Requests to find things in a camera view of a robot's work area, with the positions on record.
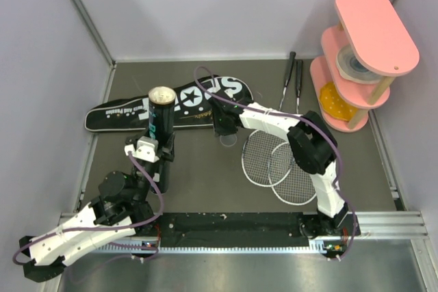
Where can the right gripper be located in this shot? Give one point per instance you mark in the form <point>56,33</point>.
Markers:
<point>219,130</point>

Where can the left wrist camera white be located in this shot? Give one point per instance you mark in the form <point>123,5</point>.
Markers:
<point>144,149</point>

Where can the clear plastic tube lid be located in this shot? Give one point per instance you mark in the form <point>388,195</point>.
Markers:
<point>228,140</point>

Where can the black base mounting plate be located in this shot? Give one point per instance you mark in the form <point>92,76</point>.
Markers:
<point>246,230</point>

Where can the black shuttlecock tube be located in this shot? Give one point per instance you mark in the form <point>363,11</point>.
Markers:
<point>161,122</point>

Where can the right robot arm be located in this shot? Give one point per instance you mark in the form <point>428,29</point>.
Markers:
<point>313,147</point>

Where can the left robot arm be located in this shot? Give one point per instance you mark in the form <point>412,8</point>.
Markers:
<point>120,210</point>

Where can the tape roll on shelf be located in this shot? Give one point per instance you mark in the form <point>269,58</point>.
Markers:
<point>351,69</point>

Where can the white badminton racket right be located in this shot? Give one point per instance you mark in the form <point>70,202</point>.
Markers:
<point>289,183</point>

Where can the white shuttlecock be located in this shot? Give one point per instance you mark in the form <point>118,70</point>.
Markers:
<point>162,95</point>

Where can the white badminton racket left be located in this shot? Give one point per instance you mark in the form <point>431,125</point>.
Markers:
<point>266,159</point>

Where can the pink three-tier shelf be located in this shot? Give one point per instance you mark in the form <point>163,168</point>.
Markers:
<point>380,42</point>

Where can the black sport racket bag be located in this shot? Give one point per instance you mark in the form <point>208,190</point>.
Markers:
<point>192,109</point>

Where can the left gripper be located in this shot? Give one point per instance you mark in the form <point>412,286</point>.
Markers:
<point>168,150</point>

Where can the white badminton racket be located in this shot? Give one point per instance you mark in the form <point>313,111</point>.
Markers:
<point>266,159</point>
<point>289,183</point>

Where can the aluminium frame rail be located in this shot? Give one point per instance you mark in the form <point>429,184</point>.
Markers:
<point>366,225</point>

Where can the yellow dotted plate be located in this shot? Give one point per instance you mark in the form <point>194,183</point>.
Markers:
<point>334,105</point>

